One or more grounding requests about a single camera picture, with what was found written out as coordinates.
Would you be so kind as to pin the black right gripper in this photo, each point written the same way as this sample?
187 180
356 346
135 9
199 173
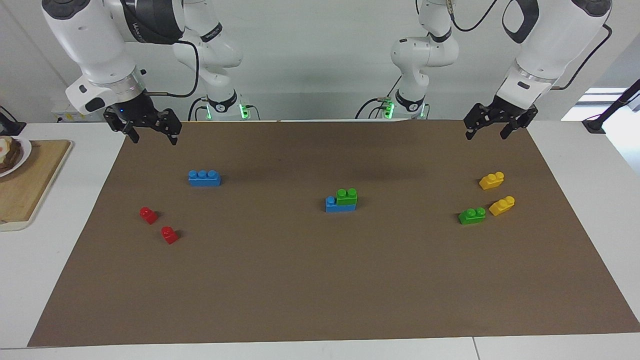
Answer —
137 112

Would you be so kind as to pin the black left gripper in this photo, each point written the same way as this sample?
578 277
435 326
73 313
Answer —
500 111

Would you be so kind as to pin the green two-stud block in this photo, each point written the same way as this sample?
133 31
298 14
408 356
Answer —
472 216
346 196

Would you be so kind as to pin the blue three-stud block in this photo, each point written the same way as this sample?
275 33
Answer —
204 179
332 206

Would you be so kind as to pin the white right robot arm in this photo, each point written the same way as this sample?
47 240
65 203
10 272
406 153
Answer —
90 40

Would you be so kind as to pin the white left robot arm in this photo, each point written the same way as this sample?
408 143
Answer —
550 40

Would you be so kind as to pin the yellow two-stud block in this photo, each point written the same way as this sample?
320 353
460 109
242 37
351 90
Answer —
491 181
501 206

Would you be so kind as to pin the red one-stud block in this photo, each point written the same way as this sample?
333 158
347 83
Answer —
148 215
169 235

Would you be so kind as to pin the black clamp stand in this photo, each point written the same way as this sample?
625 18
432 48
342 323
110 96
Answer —
607 112

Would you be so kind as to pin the white plate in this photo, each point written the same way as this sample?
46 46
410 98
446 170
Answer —
25 152

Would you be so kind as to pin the wooden cutting board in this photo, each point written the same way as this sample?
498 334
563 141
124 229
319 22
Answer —
30 195

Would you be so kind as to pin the black desk device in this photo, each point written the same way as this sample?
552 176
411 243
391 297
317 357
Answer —
9 125

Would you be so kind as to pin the sandwich food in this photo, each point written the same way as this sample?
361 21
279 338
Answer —
9 154

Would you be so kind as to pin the brown table mat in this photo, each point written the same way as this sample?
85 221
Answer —
320 280

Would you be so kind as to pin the white wall socket box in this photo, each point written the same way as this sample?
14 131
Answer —
65 116

